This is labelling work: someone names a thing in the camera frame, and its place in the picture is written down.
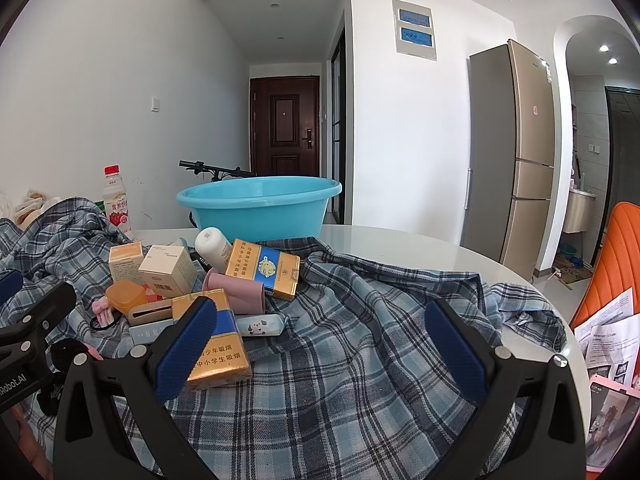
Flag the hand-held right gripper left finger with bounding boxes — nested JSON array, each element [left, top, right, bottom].
[[52, 296, 221, 480]]

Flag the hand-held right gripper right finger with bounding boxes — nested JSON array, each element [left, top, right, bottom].
[[424, 299, 587, 480]]

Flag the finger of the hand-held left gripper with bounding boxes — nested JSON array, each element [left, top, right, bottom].
[[0, 269, 25, 306], [0, 281, 77, 356]]

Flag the gold and blue cigarette carton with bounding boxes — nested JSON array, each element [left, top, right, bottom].
[[224, 239, 301, 302], [171, 294, 252, 391]]

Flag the tan round disc with holes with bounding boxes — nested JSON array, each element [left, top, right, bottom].
[[127, 300, 176, 326]]

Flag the pink cup holder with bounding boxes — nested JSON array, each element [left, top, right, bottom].
[[202, 269, 267, 311]]

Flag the peach cardboard box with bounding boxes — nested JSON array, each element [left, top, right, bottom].
[[108, 242, 146, 283]]

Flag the light blue plastic basin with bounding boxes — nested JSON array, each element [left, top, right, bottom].
[[176, 176, 343, 243]]

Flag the white round desktop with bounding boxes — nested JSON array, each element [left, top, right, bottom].
[[125, 222, 593, 480]]

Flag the light blue wipes pack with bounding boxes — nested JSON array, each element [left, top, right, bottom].
[[235, 312, 286, 337], [130, 320, 186, 346]]

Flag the orange soap box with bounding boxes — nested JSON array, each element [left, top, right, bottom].
[[105, 280, 148, 322]]

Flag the clear snack bag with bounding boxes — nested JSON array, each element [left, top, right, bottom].
[[12, 187, 56, 226]]

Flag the white cardboard box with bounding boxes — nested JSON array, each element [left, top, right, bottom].
[[137, 245, 199, 298]]

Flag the blue plaid shirt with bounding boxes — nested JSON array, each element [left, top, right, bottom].
[[0, 197, 568, 480]]

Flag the white lotion bottle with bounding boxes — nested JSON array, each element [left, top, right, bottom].
[[194, 227, 236, 271]]

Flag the red cap yogurt drink bottle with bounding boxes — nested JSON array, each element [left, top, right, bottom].
[[102, 165, 133, 236]]

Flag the printed paper sheets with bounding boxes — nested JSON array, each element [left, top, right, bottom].
[[574, 285, 640, 386]]

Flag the orange chair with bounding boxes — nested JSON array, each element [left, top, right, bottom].
[[570, 201, 640, 331]]

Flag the white washbasin cabinet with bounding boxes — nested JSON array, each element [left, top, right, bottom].
[[562, 187, 598, 236]]

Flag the gold and grey refrigerator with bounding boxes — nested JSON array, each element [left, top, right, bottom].
[[460, 39, 557, 286]]

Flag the black framed glass door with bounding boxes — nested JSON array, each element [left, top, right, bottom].
[[330, 27, 347, 226]]

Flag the dark brown entrance door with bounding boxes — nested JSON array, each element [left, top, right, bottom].
[[250, 77, 321, 178]]

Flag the dark glass door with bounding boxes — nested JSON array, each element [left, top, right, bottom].
[[605, 85, 640, 241]]

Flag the black bicycle handlebar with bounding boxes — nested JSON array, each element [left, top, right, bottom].
[[179, 160, 256, 183]]

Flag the wall electrical panel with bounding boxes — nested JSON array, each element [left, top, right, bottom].
[[391, 0, 438, 61]]

